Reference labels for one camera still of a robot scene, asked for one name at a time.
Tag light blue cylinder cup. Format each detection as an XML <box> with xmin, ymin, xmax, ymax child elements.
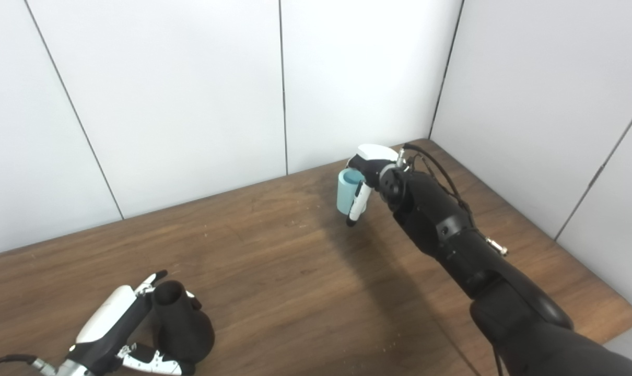
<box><xmin>337</xmin><ymin>168</ymin><xmax>369</xmax><ymax>216</ymax></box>

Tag white and black left hand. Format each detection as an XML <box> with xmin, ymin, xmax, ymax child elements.
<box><xmin>65</xmin><ymin>269</ymin><xmax>202</xmax><ymax>376</ymax></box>

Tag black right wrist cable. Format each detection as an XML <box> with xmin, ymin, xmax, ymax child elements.
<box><xmin>397</xmin><ymin>143</ymin><xmax>505</xmax><ymax>376</ymax></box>

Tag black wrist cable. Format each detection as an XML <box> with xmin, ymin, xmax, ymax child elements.
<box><xmin>0</xmin><ymin>355</ymin><xmax>40</xmax><ymax>369</ymax></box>
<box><xmin>397</xmin><ymin>143</ymin><xmax>505</xmax><ymax>376</ymax></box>

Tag black flared nozzle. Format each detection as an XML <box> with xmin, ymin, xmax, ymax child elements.
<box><xmin>152</xmin><ymin>280</ymin><xmax>216</xmax><ymax>365</ymax></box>

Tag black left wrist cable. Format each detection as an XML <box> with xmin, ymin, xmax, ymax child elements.
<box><xmin>0</xmin><ymin>355</ymin><xmax>40</xmax><ymax>369</ymax></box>

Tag white and black right hand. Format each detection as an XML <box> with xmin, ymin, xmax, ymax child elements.
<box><xmin>346</xmin><ymin>144</ymin><xmax>400</xmax><ymax>228</ymax></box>

